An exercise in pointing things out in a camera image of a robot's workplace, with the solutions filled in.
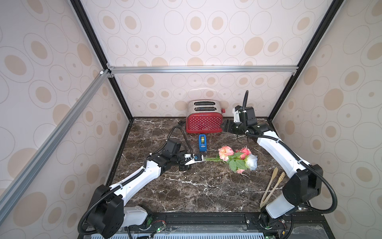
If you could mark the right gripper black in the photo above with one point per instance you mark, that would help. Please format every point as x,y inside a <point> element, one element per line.
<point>234,127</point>

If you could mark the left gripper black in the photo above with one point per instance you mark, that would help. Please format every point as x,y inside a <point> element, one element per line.
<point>185,167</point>

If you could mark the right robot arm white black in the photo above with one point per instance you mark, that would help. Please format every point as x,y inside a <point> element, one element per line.
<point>305,180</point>

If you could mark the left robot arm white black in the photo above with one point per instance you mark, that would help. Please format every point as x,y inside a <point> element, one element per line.
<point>107,211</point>

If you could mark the blue tape dispenser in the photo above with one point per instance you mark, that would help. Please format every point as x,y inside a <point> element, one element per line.
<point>202,147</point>

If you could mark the red polka dot toaster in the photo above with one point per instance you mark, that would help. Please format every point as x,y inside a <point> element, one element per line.
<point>204,116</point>

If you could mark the wooden spatula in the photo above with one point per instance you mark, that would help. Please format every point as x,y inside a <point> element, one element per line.
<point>266,195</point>

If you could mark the silver aluminium rail back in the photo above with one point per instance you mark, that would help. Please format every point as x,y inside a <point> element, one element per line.
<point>203,69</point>

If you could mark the silver aluminium rail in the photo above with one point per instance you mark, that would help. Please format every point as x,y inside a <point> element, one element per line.
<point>203,69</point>
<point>31,170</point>

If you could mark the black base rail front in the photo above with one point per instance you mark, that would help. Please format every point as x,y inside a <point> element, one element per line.
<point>298,225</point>

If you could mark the silver aluminium rail left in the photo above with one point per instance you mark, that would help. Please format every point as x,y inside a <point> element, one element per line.
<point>31,170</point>

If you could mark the black corner frame post right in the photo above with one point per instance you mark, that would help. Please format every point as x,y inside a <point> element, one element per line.
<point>328,18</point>

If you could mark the black corner frame post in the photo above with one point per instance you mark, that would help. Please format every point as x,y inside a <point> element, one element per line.
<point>328,18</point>
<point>93,39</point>

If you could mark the black corner frame post left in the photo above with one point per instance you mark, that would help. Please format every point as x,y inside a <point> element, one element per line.
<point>93,39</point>

